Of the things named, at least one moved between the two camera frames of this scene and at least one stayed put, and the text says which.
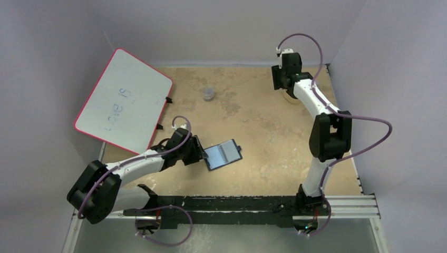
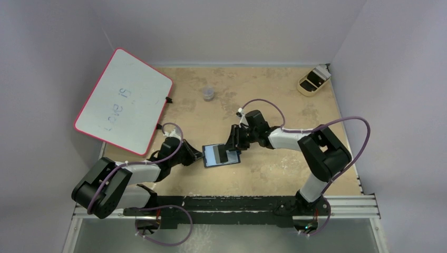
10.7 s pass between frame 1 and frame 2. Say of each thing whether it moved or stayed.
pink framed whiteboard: stayed
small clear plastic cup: stayed
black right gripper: moved
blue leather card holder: moved
